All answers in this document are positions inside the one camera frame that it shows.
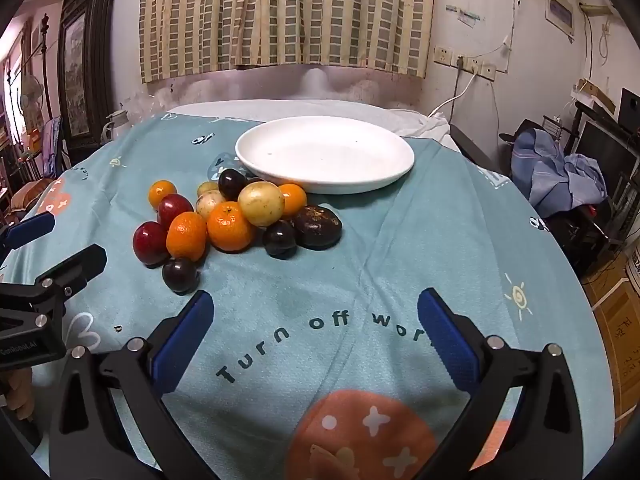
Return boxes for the black speaker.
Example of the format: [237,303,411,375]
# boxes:
[617,87,640,131]

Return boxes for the white thermos jug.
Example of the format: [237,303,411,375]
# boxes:
[102,110,129,142]

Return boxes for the round orange mandarin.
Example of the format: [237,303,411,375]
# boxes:
[277,183,308,218]

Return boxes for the black monitor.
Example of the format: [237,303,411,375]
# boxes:
[575,120,638,186]

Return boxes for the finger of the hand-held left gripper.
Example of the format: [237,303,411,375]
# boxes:
[0,211,57,262]
[34,244,109,315]

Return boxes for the person's left hand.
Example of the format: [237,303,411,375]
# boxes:
[4,366,36,422]

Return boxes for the clear plastic bag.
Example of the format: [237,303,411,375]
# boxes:
[127,94,167,122]

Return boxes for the large orange mandarin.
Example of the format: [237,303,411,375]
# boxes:
[206,201,253,253]

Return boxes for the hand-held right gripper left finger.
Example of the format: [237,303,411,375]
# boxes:
[49,290,216,480]

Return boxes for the dark framed painting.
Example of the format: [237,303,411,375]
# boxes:
[56,0,122,152]

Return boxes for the striped checked curtain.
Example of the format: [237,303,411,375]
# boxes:
[139,0,436,84]

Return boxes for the white sheet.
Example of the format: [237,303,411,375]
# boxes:
[166,99,462,154]

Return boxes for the teal printed tablecloth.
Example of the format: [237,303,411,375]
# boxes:
[0,110,617,480]

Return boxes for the white power cable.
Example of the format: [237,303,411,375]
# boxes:
[426,71,478,117]

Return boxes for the blue clothes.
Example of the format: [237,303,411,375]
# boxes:
[512,127,608,218]

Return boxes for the standing fan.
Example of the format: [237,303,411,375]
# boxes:
[20,75,44,112]

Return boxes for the yellow pepino melon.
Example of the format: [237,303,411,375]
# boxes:
[237,181,286,227]

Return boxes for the dark brown passion fruit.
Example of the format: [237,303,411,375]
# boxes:
[291,205,344,250]

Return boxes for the oval orange mandarin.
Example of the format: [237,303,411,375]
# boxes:
[166,211,208,262]

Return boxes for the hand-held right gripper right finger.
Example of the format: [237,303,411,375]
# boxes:
[417,287,585,480]

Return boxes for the white oval plate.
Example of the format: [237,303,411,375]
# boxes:
[235,116,416,195]

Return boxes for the large cardboard box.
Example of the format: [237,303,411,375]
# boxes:
[592,270,640,421]

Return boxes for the small orange mandarin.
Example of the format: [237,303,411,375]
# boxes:
[148,180,178,209]

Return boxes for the red plum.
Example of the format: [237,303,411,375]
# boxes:
[132,221,170,266]
[157,193,195,231]

